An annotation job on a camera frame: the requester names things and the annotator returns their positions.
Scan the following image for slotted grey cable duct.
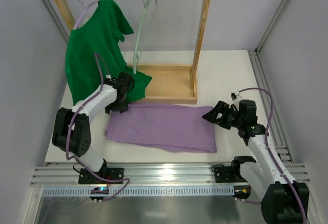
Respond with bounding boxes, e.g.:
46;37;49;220
41;185;234;197

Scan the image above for left controller board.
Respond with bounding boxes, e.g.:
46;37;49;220
90;187;109;201

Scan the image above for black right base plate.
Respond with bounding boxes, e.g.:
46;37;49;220
212;165;246;183

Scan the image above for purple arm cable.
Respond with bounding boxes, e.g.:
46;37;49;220
66;52;131;206
232;87;308;222

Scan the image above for green t-shirt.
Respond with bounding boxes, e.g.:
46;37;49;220
65;0;152;104

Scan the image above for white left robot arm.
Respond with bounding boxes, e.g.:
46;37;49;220
52;72;135;184

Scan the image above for controller board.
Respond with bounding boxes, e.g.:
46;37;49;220
90;187;109;201
233;185;251;199

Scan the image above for aluminium mounting rail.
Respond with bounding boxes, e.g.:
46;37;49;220
30;161;308;187

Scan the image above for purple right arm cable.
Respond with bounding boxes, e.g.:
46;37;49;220
232;87;308;222

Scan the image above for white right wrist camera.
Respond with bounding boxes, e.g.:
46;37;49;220
231;91;242;107

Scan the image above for purple clothes hanger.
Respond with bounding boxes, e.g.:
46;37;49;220
73;0;99;30

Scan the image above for purple trousers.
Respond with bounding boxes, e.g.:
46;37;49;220
104;103;217;153

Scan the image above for wooden clothes rack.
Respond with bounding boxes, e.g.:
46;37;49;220
54;0;211;105

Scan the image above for right controller board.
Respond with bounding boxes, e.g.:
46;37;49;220
233;185;251;199

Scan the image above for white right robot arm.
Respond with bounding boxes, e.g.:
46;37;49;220
202;99;310;223

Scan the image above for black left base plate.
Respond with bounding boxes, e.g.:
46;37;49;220
78;168;124;185

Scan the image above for pale green clothes hanger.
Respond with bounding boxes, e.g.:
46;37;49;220
133;0;158;74

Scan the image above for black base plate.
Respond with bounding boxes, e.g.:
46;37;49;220
78;168;124;185
212;165;246;183

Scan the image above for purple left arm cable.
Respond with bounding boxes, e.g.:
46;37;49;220
66;52;131;206

